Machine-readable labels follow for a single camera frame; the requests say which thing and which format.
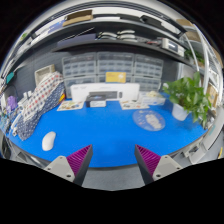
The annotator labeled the white keyboard box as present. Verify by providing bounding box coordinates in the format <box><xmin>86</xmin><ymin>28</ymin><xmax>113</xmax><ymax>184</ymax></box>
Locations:
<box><xmin>69</xmin><ymin>82</ymin><xmax>141</xmax><ymax>103</ymax></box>

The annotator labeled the small black box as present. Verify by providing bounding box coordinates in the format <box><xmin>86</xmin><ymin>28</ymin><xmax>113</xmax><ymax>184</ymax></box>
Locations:
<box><xmin>85</xmin><ymin>94</ymin><xmax>108</xmax><ymax>108</ymax></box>

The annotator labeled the green plant in white pot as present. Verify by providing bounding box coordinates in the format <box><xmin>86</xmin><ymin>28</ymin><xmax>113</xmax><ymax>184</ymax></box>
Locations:
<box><xmin>162</xmin><ymin>71</ymin><xmax>213</xmax><ymax>129</ymax></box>

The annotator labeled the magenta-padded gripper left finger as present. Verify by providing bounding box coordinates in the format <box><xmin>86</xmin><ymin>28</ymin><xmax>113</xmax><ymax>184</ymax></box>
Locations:
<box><xmin>43</xmin><ymin>144</ymin><xmax>94</xmax><ymax>187</ymax></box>

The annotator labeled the dark wall shelf unit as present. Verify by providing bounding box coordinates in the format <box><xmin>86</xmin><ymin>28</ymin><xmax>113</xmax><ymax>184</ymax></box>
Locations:
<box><xmin>1</xmin><ymin>6</ymin><xmax>206</xmax><ymax>73</ymax></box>

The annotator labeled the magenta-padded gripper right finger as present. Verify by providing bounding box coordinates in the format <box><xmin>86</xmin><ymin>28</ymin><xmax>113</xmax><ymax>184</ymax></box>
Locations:
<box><xmin>134</xmin><ymin>144</ymin><xmax>184</xmax><ymax>186</ymax></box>

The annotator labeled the red blue checkered cloth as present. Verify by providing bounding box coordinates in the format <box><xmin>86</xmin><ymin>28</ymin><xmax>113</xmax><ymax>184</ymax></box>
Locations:
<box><xmin>22</xmin><ymin>71</ymin><xmax>64</xmax><ymax>123</ymax></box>

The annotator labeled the white computer mouse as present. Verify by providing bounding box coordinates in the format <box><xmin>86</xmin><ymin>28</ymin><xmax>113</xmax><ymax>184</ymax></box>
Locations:
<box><xmin>41</xmin><ymin>131</ymin><xmax>57</xmax><ymax>152</ymax></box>

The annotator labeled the white plastic basket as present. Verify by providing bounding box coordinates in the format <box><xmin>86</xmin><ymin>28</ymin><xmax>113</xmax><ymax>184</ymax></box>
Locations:
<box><xmin>34</xmin><ymin>63</ymin><xmax>56</xmax><ymax>85</ymax></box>

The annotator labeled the yellow and blue box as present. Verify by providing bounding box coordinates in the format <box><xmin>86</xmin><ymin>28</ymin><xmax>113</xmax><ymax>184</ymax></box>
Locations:
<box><xmin>105</xmin><ymin>71</ymin><xmax>128</xmax><ymax>84</ymax></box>

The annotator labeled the white blue glove box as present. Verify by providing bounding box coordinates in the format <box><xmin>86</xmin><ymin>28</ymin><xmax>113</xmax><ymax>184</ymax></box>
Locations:
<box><xmin>139</xmin><ymin>90</ymin><xmax>167</xmax><ymax>106</ymax></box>

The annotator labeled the navy polka dot cloth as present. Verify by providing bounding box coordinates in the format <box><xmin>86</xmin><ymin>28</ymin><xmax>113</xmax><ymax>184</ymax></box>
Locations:
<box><xmin>16</xmin><ymin>81</ymin><xmax>66</xmax><ymax>141</ymax></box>

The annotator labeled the white metal shelf rack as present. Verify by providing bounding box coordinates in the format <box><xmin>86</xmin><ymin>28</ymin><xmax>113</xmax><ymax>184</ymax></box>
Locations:
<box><xmin>181</xmin><ymin>18</ymin><xmax>223</xmax><ymax>111</ymax></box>

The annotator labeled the small purple object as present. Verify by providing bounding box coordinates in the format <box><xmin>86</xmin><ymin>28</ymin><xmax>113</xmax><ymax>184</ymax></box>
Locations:
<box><xmin>6</xmin><ymin>95</ymin><xmax>18</xmax><ymax>112</ymax></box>

